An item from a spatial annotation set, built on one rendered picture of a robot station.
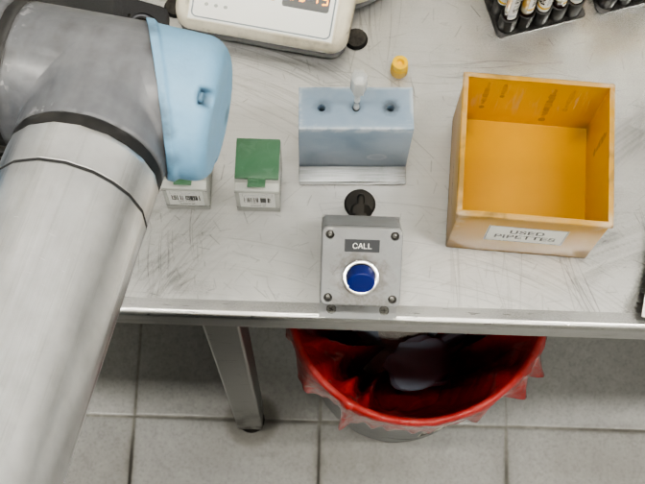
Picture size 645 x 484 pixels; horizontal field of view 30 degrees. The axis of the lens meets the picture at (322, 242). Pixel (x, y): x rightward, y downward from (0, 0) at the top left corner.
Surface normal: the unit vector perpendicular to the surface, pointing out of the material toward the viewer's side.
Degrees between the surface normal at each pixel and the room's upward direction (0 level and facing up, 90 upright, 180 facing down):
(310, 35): 25
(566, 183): 0
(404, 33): 0
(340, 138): 90
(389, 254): 30
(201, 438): 0
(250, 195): 90
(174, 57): 14
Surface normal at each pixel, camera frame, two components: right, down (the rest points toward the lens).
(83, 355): 0.91, -0.07
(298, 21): -0.07, 0.13
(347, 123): 0.01, -0.30
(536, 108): -0.08, 0.95
